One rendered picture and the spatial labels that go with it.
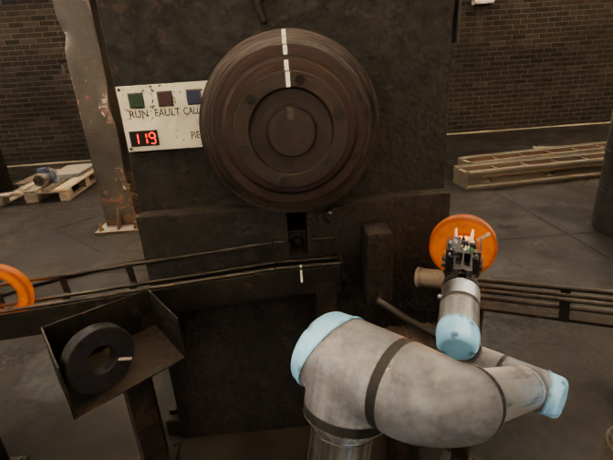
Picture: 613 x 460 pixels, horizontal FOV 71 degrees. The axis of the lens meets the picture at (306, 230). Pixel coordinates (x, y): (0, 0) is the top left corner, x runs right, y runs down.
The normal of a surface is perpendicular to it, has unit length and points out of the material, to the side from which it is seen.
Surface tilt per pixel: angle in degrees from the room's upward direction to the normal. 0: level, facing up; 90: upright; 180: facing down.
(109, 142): 90
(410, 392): 49
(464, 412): 68
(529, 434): 0
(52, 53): 90
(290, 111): 90
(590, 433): 0
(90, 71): 90
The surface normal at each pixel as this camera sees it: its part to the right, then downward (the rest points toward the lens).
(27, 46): 0.07, 0.36
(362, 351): -0.40, -0.67
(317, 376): -0.72, 0.07
